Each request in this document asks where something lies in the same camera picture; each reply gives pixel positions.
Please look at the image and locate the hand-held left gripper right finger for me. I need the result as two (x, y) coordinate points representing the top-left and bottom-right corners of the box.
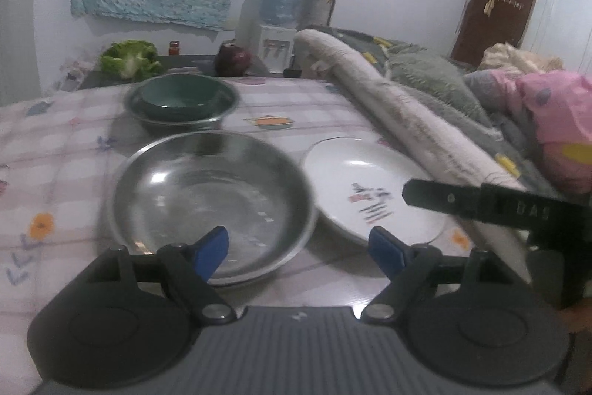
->
(361, 225), (528, 322)

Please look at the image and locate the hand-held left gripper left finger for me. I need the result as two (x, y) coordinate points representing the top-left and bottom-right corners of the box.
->
(81, 225), (238, 325)

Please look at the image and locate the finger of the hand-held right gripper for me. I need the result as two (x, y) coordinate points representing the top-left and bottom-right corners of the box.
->
(401, 179), (484, 221)

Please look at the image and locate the large steel bowl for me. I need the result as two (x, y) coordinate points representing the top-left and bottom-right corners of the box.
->
(107, 130), (320, 287)

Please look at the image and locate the white printed plate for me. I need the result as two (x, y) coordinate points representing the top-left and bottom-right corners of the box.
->
(300, 138), (451, 249)

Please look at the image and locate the small steel bowl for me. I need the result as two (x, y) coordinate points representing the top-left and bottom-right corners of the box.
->
(124, 73), (242, 131)

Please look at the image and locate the green ceramic bowl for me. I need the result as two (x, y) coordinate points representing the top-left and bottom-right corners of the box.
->
(139, 76), (222, 121)

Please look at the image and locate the white quilted blanket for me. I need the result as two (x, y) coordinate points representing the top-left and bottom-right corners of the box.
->
(295, 29), (532, 285)

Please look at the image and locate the pink garment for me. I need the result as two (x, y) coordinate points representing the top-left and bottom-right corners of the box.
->
(489, 68), (592, 198)

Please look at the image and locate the green leaf-pattern pillow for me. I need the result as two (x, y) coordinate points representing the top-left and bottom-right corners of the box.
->
(387, 49), (492, 133)

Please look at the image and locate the beige cloth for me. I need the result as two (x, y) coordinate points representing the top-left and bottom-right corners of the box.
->
(478, 42), (565, 74)

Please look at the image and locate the brown wooden door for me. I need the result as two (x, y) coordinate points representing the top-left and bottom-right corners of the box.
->
(450, 0), (543, 67)

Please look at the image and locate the plaid printed tablecloth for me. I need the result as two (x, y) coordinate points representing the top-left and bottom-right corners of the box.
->
(0, 76), (532, 377)

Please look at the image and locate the dark grey blanket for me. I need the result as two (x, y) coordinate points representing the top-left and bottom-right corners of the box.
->
(305, 25), (556, 202)

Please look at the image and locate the door hook rack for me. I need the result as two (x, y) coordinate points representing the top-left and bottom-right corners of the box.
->
(480, 0), (524, 16)

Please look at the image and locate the green lettuce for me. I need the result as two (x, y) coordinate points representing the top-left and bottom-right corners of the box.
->
(99, 40), (161, 81)

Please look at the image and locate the white water dispenser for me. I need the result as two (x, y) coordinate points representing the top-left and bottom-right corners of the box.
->
(256, 24), (297, 74)

